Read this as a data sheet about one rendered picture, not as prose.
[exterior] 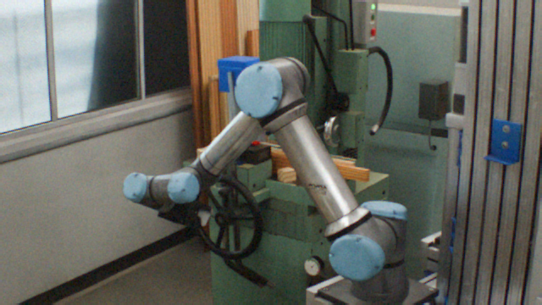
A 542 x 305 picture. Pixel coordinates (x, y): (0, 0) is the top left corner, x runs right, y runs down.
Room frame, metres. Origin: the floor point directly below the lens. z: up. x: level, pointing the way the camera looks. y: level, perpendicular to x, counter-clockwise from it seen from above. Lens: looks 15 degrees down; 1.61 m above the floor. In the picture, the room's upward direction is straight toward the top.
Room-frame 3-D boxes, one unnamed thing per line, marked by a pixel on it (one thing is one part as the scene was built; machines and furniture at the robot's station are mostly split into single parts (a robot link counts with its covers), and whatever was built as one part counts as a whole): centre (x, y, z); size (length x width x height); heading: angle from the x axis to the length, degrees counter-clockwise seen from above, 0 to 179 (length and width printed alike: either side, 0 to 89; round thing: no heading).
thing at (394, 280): (1.58, -0.25, 0.87); 0.15 x 0.15 x 0.10
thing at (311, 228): (2.50, -0.09, 0.76); 0.57 x 0.45 x 0.09; 146
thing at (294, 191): (2.33, 0.07, 0.87); 0.61 x 0.30 x 0.06; 56
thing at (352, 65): (2.49, -0.27, 1.23); 0.09 x 0.08 x 0.15; 146
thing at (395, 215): (1.57, -0.25, 0.98); 0.13 x 0.12 x 0.14; 153
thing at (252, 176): (2.26, 0.12, 0.92); 0.15 x 0.13 x 0.09; 56
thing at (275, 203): (2.35, 0.02, 0.82); 0.40 x 0.21 x 0.04; 56
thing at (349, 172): (2.37, -0.07, 0.92); 0.54 x 0.02 x 0.04; 56
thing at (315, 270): (2.08, -0.11, 0.65); 0.06 x 0.04 x 0.08; 56
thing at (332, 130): (2.44, -0.20, 1.02); 0.12 x 0.03 x 0.12; 146
